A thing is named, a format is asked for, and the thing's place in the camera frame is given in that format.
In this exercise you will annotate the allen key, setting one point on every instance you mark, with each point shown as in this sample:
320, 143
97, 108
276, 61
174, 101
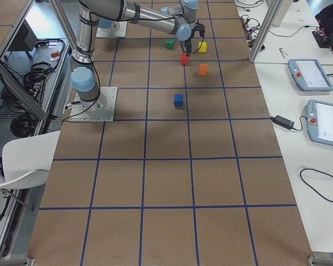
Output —
282, 53

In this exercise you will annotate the aluminium frame post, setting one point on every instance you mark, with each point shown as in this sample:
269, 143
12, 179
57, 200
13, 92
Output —
273, 17

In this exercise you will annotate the red wooden block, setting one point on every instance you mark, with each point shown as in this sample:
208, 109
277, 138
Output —
184, 59

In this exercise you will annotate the yellow wooden block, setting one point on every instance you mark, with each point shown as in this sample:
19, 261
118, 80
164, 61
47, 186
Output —
202, 47

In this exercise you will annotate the far teach pendant tablet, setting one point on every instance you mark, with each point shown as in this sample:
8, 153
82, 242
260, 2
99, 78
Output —
309, 75

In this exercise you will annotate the black power adapter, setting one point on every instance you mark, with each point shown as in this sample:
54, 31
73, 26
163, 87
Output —
283, 122

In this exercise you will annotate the orange snack packet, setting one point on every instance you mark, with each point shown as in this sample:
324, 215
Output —
55, 55

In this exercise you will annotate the teach pendant tablet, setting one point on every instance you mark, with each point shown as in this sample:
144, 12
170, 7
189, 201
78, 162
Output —
319, 116
309, 75

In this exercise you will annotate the green wooden block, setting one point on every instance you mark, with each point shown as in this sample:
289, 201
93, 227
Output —
170, 44

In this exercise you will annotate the blue wooden block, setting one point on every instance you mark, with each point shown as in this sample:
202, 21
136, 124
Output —
178, 100

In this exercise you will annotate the orange wooden block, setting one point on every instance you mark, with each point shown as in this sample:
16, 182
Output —
203, 69

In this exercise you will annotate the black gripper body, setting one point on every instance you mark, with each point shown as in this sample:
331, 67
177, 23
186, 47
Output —
186, 44

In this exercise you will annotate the white chair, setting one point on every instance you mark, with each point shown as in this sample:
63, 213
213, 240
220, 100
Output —
27, 161

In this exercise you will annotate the near teach pendant tablet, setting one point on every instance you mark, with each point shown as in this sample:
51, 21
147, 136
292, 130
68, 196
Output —
319, 116

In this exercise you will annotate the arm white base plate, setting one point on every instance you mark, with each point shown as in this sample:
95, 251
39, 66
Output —
102, 110
120, 33

